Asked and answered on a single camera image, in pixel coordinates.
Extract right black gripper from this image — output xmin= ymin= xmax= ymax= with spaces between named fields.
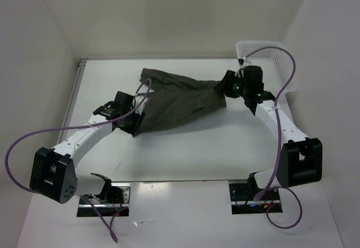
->
xmin=213 ymin=69 xmax=250 ymax=98

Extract dark olive shorts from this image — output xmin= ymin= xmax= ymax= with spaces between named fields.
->
xmin=139 ymin=68 xmax=227 ymax=133

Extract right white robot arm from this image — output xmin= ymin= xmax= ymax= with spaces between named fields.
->
xmin=214 ymin=66 xmax=323 ymax=199

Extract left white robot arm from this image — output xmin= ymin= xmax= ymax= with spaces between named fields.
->
xmin=29 ymin=92 xmax=149 ymax=204

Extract white plastic basket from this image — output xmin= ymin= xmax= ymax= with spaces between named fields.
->
xmin=236 ymin=40 xmax=293 ymax=95

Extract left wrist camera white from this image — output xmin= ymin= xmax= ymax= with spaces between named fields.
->
xmin=134 ymin=96 xmax=149 ymax=115

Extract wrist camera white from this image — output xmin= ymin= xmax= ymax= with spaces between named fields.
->
xmin=134 ymin=96 xmax=149 ymax=115
xmin=237 ymin=57 xmax=251 ymax=78

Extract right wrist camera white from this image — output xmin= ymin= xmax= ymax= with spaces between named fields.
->
xmin=237 ymin=57 xmax=251 ymax=78

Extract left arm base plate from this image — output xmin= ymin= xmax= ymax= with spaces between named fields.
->
xmin=76 ymin=182 xmax=132 ymax=218

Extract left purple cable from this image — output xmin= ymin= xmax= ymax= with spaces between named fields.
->
xmin=5 ymin=79 xmax=154 ymax=244

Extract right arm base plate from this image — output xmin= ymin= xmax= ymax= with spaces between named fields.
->
xmin=228 ymin=180 xmax=283 ymax=215

